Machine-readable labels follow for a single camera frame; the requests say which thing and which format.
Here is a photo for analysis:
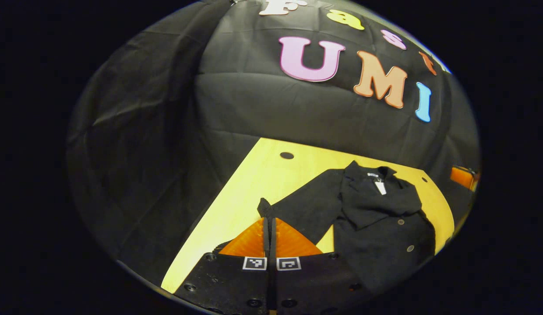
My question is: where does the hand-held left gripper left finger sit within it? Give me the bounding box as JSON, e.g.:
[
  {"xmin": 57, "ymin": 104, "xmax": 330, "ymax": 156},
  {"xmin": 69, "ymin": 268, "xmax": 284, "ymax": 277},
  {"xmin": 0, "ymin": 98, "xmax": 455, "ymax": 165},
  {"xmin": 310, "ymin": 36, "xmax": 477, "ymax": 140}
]
[{"xmin": 173, "ymin": 217, "xmax": 272, "ymax": 315}]

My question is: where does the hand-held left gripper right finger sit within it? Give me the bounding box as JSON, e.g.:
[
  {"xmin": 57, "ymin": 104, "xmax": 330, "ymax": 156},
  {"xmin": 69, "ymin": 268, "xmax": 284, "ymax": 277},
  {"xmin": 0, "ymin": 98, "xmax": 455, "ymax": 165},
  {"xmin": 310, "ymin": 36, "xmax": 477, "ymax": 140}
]
[{"xmin": 270, "ymin": 217, "xmax": 373, "ymax": 315}]

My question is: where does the black button shirt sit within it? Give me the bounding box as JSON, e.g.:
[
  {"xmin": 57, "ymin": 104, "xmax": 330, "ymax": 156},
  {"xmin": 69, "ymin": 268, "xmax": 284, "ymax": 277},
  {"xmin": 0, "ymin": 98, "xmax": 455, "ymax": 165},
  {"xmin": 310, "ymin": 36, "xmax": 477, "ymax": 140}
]
[{"xmin": 257, "ymin": 161, "xmax": 437, "ymax": 294}]

